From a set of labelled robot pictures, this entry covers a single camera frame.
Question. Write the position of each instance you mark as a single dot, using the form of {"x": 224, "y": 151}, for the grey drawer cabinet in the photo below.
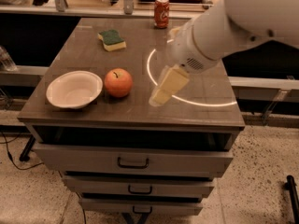
{"x": 203, "y": 117}

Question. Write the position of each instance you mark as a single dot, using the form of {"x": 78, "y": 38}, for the red apple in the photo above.
{"x": 118, "y": 82}

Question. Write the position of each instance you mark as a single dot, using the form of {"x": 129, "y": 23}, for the drawer with handle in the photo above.
{"x": 134, "y": 161}
{"x": 141, "y": 207}
{"x": 141, "y": 187}

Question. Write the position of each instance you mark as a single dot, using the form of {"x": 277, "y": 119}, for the bottom drawer with handle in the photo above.
{"x": 141, "y": 207}

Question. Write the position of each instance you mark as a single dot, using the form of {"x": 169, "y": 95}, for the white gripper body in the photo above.
{"x": 181, "y": 48}

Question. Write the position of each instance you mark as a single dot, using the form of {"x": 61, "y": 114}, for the middle drawer with handle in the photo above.
{"x": 141, "y": 187}

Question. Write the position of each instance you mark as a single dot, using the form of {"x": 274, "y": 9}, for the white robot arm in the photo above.
{"x": 228, "y": 27}

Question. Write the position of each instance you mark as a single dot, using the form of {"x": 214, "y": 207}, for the black stand leg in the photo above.
{"x": 25, "y": 153}
{"x": 290, "y": 186}

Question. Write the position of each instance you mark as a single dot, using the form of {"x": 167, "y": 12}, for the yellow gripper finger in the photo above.
{"x": 171, "y": 80}
{"x": 173, "y": 32}

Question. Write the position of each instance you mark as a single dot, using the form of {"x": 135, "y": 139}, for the top drawer with handle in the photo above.
{"x": 134, "y": 161}

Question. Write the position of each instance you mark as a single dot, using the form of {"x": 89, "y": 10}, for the black stand leg right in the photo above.
{"x": 290, "y": 186}

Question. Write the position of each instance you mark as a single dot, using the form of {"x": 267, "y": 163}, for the green yellow sponge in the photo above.
{"x": 111, "y": 40}

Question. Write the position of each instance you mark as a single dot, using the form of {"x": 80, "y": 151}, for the black stand leg left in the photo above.
{"x": 25, "y": 153}

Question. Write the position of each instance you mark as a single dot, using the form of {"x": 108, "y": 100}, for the clear plastic bottle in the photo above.
{"x": 6, "y": 60}

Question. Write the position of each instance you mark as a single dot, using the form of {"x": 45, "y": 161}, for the white paper bowl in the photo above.
{"x": 74, "y": 89}

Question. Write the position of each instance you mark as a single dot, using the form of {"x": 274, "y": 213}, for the orange soda can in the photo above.
{"x": 161, "y": 13}

